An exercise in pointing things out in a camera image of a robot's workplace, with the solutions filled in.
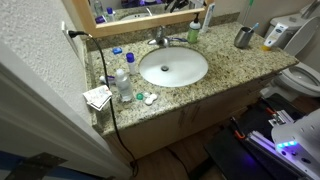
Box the white paper cards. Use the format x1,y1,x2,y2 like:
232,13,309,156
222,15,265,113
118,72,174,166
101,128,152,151
82,84,113,112

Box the purple toothbrush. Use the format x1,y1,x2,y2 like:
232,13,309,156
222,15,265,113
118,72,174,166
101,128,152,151
168,36,189,44

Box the white toilet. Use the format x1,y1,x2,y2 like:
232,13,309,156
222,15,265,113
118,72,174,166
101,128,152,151
259,0,320,102

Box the tall white tube orange cap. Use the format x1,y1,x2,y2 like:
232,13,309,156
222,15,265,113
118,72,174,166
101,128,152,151
261,22,289,52

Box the black robot cart platform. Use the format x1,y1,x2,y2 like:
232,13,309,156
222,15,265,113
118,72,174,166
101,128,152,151
203,93,320,180

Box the white wall outlet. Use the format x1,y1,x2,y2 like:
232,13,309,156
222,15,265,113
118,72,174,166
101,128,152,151
60,20,80,53

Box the steel cup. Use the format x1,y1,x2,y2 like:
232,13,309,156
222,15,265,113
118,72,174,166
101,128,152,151
233,26,255,50

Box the small purple tube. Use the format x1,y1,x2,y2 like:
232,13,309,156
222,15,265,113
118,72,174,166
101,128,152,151
99,75,117,86

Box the chrome sink tap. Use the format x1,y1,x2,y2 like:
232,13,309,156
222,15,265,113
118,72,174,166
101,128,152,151
147,25,172,48

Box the small white bottle blue cap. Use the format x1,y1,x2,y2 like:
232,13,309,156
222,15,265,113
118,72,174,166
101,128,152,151
125,52,138,76

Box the white blue toothpaste tube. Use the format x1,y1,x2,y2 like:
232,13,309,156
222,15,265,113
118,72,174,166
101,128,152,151
200,2,216,34

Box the black power cable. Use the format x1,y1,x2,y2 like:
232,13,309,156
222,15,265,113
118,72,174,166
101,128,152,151
67,29,139,178

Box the white oval sink basin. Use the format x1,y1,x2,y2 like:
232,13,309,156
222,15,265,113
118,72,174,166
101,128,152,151
138,46,210,89

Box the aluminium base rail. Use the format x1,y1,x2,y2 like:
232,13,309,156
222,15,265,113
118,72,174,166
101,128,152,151
245,109,320,180

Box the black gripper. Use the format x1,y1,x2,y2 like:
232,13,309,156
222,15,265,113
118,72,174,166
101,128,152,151
164,0,192,14

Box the black orange clamp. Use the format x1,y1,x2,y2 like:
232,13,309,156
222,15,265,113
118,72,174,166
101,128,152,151
263,105,280,118
229,116,248,141

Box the blue toothbrush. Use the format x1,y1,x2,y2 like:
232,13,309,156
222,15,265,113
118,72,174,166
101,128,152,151
248,22,260,34

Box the green soap pump bottle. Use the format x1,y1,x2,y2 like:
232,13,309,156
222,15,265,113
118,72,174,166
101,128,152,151
186,12,202,45

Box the beige vanity cabinet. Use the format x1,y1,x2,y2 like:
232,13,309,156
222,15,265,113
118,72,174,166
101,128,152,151
99,71,284,165

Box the white green contact lens case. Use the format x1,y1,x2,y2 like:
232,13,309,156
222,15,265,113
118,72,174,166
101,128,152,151
135,91,159,107

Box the white door frame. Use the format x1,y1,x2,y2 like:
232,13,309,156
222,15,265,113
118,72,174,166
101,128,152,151
0,39,133,180

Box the clear plastic water bottle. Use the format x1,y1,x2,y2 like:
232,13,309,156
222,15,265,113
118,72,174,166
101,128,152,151
114,68,135,103

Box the wooden framed mirror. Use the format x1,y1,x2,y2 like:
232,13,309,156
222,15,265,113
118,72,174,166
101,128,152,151
71,0,216,39

